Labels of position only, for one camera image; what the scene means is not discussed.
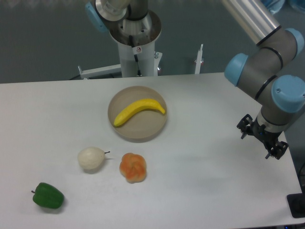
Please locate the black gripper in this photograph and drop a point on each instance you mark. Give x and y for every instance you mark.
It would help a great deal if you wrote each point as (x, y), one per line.
(274, 147)

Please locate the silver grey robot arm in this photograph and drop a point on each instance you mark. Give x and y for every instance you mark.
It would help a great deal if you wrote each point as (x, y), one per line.
(280, 96)

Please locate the beige round plate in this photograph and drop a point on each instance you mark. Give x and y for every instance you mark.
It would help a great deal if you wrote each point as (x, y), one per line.
(144, 125)

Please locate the yellow toy banana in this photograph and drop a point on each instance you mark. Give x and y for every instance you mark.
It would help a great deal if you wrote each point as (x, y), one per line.
(138, 106)

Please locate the black device at table corner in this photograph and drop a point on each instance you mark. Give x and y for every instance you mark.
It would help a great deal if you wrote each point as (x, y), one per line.
(296, 204)

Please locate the orange knotted bread roll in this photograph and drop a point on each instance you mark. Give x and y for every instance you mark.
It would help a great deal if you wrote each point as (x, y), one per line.
(133, 168)

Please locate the white toy pear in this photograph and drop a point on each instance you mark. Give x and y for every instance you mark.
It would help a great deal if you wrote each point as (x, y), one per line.
(91, 159)

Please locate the green toy bell pepper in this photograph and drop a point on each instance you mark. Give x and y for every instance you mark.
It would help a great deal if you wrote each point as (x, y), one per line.
(47, 196)

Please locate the white metal bracket right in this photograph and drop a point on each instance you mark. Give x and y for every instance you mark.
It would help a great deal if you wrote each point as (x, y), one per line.
(199, 60)

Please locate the white metal bracket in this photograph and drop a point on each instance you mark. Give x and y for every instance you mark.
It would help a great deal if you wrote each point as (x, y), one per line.
(97, 72)
(199, 60)

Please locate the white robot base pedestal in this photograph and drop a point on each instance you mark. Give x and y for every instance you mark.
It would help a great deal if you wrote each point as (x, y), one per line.
(136, 45)

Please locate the white metal bracket left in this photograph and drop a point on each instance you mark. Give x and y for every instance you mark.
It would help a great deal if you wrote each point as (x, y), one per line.
(97, 72)

